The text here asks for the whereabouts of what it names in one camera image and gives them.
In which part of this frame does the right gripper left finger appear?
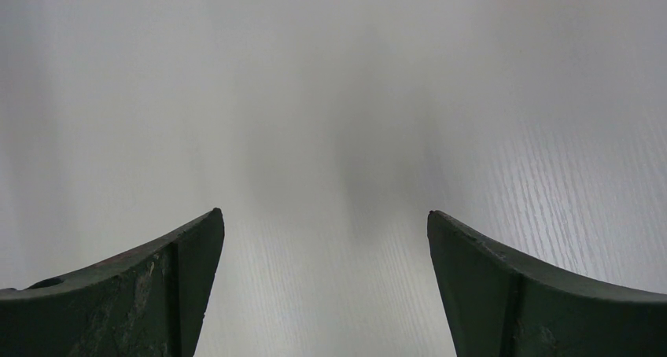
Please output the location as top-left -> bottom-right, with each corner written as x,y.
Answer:
1,209 -> 224,356

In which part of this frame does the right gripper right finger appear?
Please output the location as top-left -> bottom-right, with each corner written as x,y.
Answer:
427,211 -> 666,356

